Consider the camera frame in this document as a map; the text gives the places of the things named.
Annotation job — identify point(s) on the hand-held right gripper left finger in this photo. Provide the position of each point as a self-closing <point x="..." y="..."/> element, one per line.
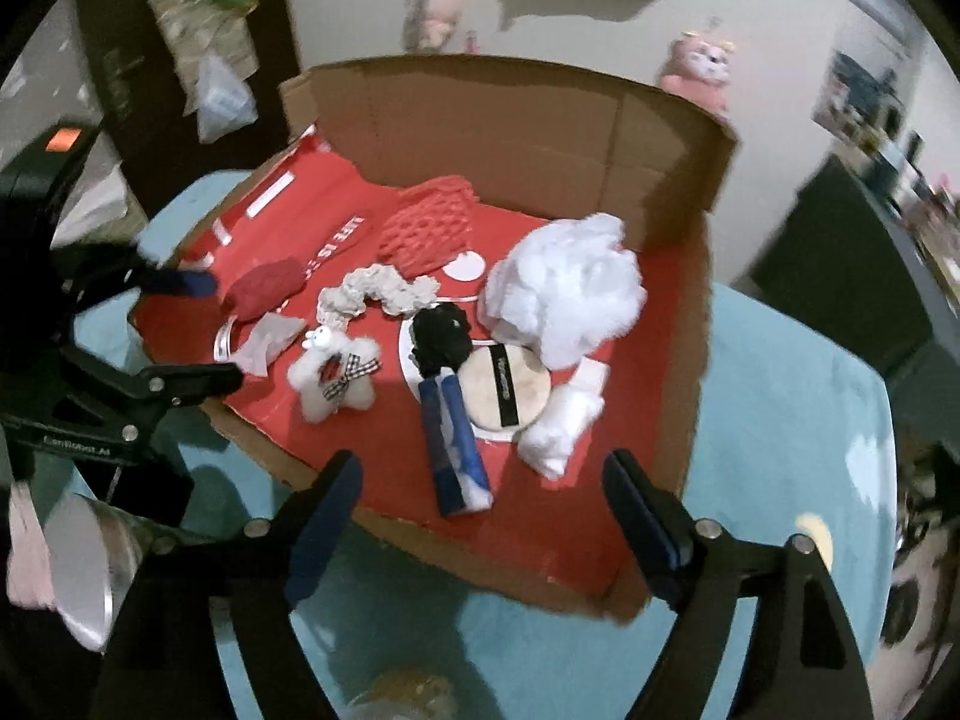
<point x="322" y="532"/>

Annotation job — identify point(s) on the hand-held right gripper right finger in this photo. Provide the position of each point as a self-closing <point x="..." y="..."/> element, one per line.
<point x="645" y="525"/>

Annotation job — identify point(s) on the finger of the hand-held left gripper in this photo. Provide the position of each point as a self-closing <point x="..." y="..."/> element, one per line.
<point x="187" y="283"/>
<point x="195" y="382"/>

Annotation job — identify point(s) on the cardboard box red inside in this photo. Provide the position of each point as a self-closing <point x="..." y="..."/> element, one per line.
<point x="600" y="525"/>

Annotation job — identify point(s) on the dark red soft cloth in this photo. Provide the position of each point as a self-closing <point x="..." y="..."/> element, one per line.
<point x="262" y="289"/>

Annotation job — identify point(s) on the white wrapper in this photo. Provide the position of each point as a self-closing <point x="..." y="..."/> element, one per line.
<point x="266" y="341"/>

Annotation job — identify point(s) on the white plush star with bow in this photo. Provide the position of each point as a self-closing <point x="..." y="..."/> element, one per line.
<point x="315" y="382"/>

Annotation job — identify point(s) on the small white cloth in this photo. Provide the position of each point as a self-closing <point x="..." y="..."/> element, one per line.
<point x="559" y="427"/>

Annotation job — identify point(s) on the blue and white packet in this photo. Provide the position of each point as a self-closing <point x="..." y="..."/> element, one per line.
<point x="450" y="450"/>

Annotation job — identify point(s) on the beige powder puff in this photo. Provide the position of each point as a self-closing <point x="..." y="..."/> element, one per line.
<point x="532" y="390"/>

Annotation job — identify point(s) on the black scrunchie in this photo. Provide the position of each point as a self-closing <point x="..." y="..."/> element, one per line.
<point x="442" y="337"/>

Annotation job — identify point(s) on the white mesh bath pouf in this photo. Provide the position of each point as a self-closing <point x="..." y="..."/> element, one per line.
<point x="562" y="292"/>

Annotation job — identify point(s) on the red mesh bath pouf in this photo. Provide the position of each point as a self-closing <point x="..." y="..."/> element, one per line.
<point x="427" y="225"/>

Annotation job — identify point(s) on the person's left hand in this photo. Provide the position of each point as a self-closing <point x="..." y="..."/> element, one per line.
<point x="30" y="547"/>

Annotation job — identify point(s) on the crumpled white paper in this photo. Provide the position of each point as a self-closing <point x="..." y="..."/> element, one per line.
<point x="97" y="202"/>

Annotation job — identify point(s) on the small glass jar gold beads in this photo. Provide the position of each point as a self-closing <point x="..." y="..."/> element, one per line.
<point x="405" y="694"/>

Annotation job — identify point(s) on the clear hanging plastic bag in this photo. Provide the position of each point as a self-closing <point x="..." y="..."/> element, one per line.
<point x="223" y="101"/>

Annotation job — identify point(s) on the large glass jar metal lid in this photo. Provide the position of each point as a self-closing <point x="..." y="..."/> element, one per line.
<point x="82" y="570"/>

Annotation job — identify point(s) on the dark wooden door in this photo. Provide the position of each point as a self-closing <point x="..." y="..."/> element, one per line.
<point x="112" y="75"/>

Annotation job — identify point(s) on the hanging door organizer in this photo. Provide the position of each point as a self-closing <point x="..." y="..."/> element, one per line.
<point x="180" y="22"/>

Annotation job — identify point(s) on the table with dark cloth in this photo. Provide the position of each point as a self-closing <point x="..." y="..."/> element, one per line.
<point x="825" y="255"/>

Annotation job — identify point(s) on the pale pink plush toy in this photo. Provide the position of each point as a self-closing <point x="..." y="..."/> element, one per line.
<point x="442" y="11"/>

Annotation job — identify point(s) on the row of cosmetics bottles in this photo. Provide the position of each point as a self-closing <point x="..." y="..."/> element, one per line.
<point x="922" y="187"/>

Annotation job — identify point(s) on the pink plush doll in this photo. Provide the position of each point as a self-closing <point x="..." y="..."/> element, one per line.
<point x="697" y="71"/>

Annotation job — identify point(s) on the wall mirror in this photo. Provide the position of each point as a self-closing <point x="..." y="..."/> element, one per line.
<point x="862" y="90"/>

